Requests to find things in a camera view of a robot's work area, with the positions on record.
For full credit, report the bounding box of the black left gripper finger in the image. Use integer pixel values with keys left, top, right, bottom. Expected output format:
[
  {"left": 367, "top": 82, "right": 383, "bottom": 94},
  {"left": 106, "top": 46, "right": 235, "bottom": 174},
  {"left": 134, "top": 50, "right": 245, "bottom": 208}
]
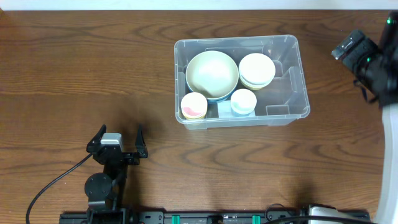
[
  {"left": 135, "top": 125, "right": 148, "bottom": 158},
  {"left": 86, "top": 124, "right": 106, "bottom": 153}
]

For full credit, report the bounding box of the yellow plastic cup front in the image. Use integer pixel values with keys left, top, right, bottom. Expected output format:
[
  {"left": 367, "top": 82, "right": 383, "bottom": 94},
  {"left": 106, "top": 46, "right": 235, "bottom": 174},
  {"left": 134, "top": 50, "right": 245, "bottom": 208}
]
[{"left": 182, "top": 112, "right": 206, "bottom": 119}]

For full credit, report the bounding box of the pink plastic cup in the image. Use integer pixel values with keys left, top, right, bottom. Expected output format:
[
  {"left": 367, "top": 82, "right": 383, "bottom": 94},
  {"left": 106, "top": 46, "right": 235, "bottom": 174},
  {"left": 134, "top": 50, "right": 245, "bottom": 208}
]
[{"left": 180, "top": 92, "right": 208, "bottom": 115}]

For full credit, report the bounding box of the light blue plastic cup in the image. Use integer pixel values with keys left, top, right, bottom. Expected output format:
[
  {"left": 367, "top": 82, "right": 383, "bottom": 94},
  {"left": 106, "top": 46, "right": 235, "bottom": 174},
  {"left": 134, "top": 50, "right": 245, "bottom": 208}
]
[{"left": 231, "top": 107, "right": 256, "bottom": 117}]

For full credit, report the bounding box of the beige large bowl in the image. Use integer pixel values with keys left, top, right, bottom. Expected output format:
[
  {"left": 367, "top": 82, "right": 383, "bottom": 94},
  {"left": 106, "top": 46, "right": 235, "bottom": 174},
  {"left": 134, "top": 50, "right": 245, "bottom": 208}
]
[{"left": 185, "top": 50, "right": 239, "bottom": 98}]

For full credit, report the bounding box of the cream plastic cup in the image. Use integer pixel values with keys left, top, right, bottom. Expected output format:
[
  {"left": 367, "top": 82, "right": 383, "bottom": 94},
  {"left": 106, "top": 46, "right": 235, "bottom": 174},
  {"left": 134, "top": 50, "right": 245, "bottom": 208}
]
[{"left": 231, "top": 88, "right": 257, "bottom": 113}]

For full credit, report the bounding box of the white small bowl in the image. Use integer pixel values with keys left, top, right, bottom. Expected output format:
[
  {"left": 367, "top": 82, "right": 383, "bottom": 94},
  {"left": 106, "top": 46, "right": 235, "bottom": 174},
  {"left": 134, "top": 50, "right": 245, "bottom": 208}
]
[{"left": 238, "top": 53, "right": 276, "bottom": 86}]

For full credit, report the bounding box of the yellow small bowl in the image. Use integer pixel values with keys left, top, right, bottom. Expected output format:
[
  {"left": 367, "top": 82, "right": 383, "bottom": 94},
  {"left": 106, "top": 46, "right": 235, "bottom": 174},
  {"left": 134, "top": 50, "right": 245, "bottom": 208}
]
[{"left": 240, "top": 79, "right": 269, "bottom": 91}]

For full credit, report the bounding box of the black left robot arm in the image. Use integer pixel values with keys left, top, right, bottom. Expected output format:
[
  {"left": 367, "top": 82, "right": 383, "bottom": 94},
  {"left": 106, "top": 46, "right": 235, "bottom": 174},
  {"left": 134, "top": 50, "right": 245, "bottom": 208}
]
[{"left": 85, "top": 125, "right": 148, "bottom": 223}]

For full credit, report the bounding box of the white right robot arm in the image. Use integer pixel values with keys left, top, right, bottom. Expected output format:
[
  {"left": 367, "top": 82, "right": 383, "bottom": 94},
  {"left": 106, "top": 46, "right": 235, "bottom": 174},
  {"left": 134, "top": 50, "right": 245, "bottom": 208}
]
[{"left": 331, "top": 11, "right": 397, "bottom": 223}]

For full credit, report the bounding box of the clear plastic storage container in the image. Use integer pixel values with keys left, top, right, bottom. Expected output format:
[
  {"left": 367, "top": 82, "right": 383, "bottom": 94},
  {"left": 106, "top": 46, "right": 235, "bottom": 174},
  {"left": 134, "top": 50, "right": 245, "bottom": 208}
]
[{"left": 174, "top": 35, "right": 310, "bottom": 130}]

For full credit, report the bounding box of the white label sticker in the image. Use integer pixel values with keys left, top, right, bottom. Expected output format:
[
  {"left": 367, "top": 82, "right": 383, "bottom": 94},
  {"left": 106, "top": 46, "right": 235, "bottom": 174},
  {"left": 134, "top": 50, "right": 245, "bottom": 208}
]
[{"left": 217, "top": 100, "right": 257, "bottom": 119}]

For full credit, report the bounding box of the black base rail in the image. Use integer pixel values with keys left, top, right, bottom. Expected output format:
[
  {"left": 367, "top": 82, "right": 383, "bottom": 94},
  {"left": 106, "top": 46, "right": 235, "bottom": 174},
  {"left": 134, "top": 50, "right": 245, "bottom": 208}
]
[{"left": 59, "top": 210, "right": 371, "bottom": 224}]

